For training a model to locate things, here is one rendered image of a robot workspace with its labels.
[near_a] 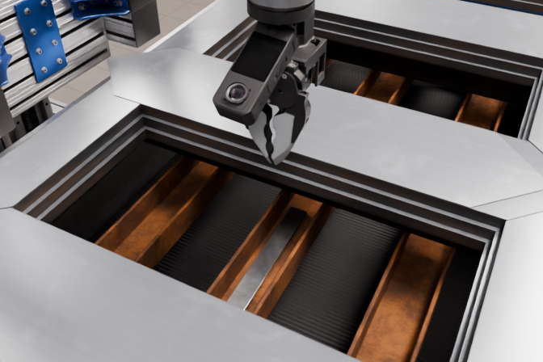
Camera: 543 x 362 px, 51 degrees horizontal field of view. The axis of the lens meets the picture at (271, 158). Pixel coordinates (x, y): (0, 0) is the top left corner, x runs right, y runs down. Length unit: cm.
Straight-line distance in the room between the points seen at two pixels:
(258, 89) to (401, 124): 36
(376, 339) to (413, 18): 65
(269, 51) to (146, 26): 84
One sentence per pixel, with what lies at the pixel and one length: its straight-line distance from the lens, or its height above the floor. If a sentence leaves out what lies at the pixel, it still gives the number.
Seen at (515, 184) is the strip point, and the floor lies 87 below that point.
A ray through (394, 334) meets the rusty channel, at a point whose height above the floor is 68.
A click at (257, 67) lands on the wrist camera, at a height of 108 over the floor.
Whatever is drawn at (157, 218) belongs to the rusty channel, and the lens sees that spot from 100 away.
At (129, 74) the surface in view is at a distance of 102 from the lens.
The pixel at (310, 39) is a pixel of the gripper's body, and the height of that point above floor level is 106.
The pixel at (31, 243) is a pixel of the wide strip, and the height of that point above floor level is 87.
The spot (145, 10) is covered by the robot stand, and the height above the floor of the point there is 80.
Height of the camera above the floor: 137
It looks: 39 degrees down
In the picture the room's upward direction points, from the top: straight up
